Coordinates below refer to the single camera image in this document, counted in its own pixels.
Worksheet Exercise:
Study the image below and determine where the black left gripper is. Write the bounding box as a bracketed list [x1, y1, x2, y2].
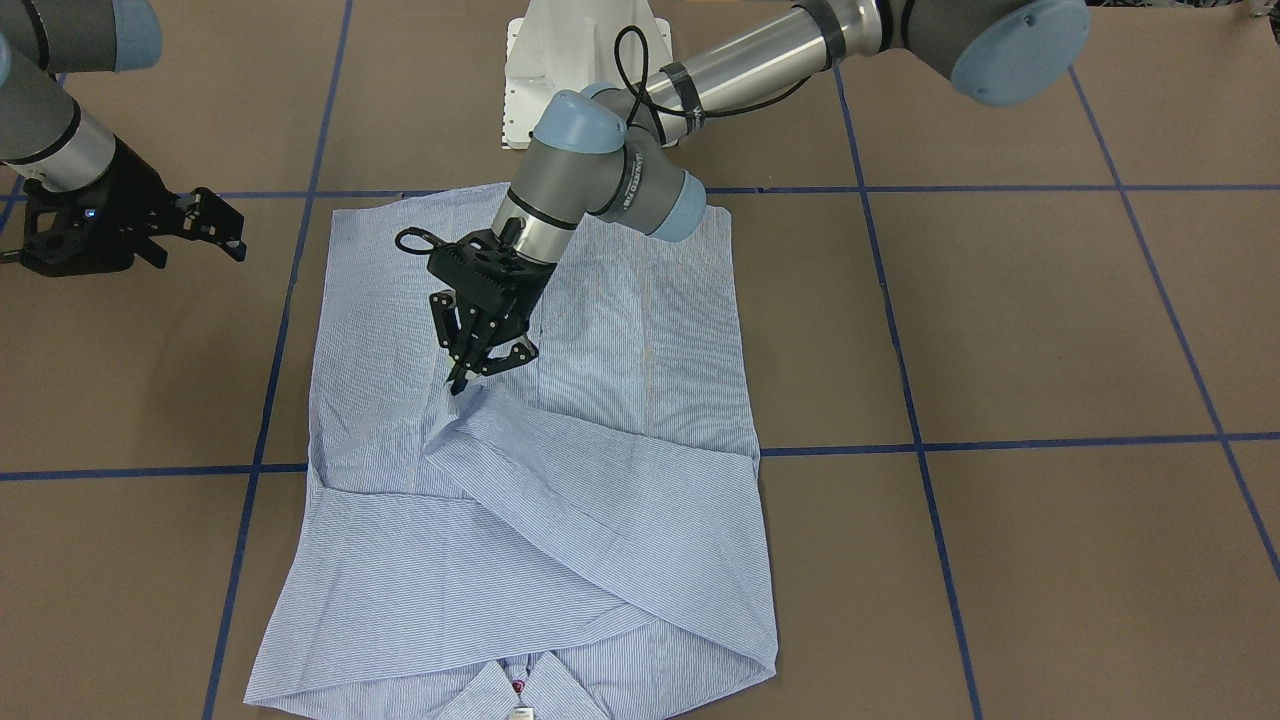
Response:
[428, 231, 553, 396]

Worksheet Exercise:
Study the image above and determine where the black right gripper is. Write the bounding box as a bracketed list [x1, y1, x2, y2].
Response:
[18, 140, 247, 277]

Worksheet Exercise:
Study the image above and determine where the blue striped button shirt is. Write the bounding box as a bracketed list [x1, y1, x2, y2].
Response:
[244, 184, 778, 719]

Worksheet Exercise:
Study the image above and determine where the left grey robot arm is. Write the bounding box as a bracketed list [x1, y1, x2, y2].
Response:
[396, 1, 1091, 395]

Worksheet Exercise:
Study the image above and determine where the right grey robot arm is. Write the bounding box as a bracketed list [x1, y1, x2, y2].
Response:
[1, 1, 247, 278]

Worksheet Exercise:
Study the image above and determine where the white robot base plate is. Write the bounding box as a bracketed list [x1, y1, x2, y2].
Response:
[500, 1, 673, 151]

